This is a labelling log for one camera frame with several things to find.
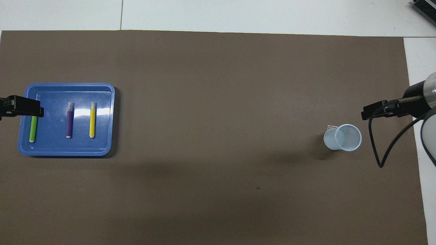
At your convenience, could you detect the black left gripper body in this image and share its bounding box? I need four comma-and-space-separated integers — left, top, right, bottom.
0, 96, 34, 118

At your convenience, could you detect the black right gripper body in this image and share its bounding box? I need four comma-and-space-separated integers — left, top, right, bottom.
375, 80, 432, 118

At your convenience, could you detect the green marker pen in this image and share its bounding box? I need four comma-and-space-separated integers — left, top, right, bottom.
29, 116, 37, 143

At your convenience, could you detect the purple marker pen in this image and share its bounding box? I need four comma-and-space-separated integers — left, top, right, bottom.
66, 102, 74, 138

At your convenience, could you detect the yellow marker pen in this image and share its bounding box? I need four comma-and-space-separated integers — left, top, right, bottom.
89, 101, 97, 138

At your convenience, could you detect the translucent plastic cup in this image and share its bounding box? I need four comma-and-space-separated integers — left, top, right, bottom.
323, 124, 362, 151

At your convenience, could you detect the blue plastic tray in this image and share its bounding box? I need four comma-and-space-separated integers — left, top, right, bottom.
17, 83, 115, 157

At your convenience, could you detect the grey ribbed device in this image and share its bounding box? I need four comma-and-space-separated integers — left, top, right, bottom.
411, 0, 436, 27

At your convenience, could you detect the brown table mat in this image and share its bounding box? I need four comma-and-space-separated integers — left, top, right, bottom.
0, 30, 429, 245

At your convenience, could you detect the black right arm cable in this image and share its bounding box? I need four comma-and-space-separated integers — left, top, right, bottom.
369, 98, 429, 168

